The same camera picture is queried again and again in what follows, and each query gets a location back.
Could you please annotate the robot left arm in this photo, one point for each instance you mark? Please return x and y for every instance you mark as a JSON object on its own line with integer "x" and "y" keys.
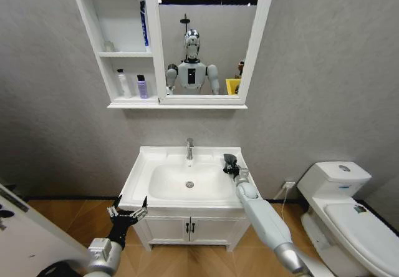
{"x": 101, "y": 256}

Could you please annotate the purple bottle black cap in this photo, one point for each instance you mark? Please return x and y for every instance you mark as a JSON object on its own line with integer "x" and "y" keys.
{"x": 142, "y": 88}

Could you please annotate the white ceramic washbasin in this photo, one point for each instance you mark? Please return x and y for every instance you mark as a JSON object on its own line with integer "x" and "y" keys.
{"x": 187, "y": 177}

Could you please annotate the white panel with black marks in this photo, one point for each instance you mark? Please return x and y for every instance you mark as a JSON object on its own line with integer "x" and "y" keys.
{"x": 31, "y": 236}

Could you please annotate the chrome sink drain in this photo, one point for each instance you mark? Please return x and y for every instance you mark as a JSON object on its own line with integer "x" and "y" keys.
{"x": 189, "y": 184}

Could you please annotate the white bottle black cap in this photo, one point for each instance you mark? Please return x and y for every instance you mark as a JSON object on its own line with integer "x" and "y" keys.
{"x": 124, "y": 85}

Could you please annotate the white toilet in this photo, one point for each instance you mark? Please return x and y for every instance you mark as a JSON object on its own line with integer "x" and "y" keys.
{"x": 349, "y": 221}

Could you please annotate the small sticker on toilet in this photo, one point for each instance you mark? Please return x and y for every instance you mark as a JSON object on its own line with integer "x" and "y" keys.
{"x": 361, "y": 209}

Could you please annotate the chrome faucet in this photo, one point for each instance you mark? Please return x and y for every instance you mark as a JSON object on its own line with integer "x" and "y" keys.
{"x": 189, "y": 149}

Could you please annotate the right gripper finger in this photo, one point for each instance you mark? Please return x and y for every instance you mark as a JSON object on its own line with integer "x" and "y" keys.
{"x": 234, "y": 160}
{"x": 227, "y": 159}

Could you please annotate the cabinet mirror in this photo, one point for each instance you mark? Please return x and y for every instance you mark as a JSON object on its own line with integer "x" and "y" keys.
{"x": 205, "y": 24}

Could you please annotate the small clear glass cup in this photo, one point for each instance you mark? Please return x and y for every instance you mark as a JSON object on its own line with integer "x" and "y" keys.
{"x": 109, "y": 46}

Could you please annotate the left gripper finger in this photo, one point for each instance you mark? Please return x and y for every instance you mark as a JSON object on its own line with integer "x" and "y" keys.
{"x": 141, "y": 212}
{"x": 114, "y": 209}

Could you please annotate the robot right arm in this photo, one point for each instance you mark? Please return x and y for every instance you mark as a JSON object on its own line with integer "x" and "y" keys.
{"x": 265, "y": 221}

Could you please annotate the white wall cabinet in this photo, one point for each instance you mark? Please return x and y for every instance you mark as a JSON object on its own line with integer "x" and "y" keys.
{"x": 93, "y": 40}

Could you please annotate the white wall socket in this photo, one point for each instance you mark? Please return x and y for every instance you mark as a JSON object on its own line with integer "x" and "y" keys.
{"x": 290, "y": 184}

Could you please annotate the white vanity cabinet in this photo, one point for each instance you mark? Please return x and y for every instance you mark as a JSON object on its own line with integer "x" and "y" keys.
{"x": 168, "y": 230}

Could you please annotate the blue and white tube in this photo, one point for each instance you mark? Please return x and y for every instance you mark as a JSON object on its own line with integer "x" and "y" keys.
{"x": 145, "y": 24}

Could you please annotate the chrome toilet flush button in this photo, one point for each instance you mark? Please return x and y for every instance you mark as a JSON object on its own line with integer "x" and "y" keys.
{"x": 344, "y": 168}

